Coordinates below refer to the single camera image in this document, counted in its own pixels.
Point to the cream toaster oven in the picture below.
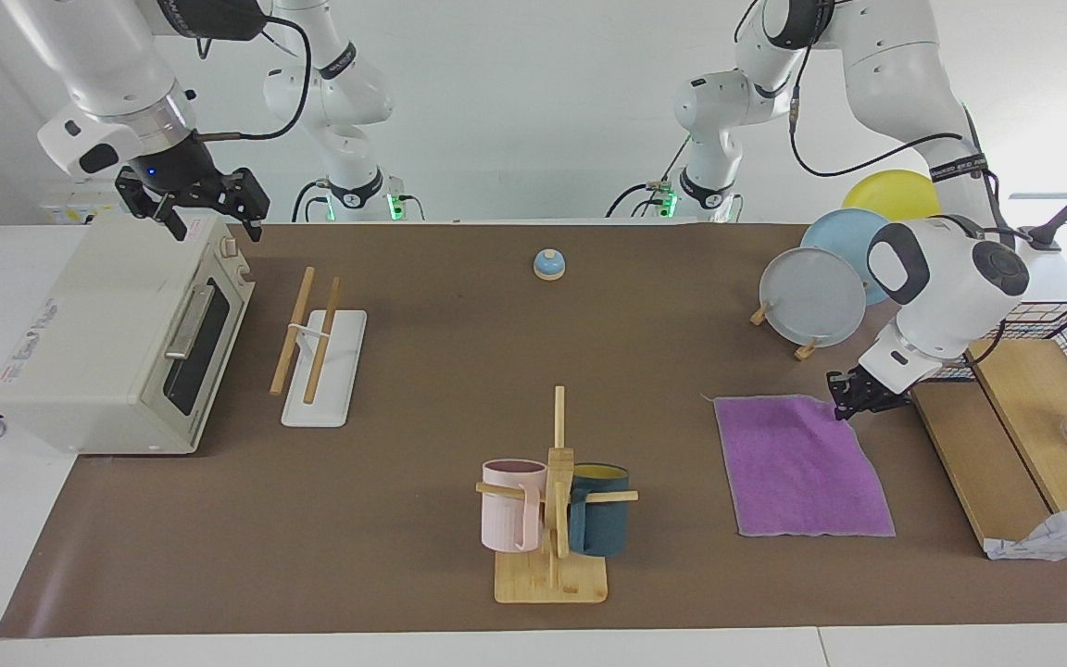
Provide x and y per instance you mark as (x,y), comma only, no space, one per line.
(98,324)

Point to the wooden plate rack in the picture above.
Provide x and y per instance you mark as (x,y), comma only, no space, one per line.
(807,351)

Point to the pink mug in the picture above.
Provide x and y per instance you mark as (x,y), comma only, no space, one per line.
(506,519)

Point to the large brown table mat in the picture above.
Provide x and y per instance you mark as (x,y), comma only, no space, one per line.
(450,352)

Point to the white towel rack wooden bars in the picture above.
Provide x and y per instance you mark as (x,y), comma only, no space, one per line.
(330,389)

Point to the grey plate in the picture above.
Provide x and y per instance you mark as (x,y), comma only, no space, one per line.
(811,296)

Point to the blue service bell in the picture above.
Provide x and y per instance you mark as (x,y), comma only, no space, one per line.
(549,267)

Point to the white power strip box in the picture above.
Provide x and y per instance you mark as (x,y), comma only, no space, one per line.
(70,208)

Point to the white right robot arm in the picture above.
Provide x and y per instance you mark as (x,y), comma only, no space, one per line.
(107,56)

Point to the wooden stepped shelf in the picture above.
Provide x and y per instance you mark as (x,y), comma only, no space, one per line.
(987,454)

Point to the yellow plate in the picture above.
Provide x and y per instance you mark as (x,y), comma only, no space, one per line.
(895,195)

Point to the white grid patterned paper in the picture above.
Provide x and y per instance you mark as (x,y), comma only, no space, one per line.
(1061,537)

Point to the purple and grey towel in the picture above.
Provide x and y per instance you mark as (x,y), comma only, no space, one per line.
(793,472)

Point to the dark teal mug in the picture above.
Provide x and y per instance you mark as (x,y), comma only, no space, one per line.
(603,528)

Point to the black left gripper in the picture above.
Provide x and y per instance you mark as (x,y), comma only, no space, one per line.
(872,394)

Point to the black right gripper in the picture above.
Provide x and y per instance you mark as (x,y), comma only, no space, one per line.
(177,171)

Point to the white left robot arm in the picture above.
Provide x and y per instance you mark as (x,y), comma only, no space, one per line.
(941,287)

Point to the light blue plate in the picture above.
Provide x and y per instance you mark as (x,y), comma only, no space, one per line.
(844,236)

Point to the wooden mug tree stand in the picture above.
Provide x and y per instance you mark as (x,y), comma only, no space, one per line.
(552,579)

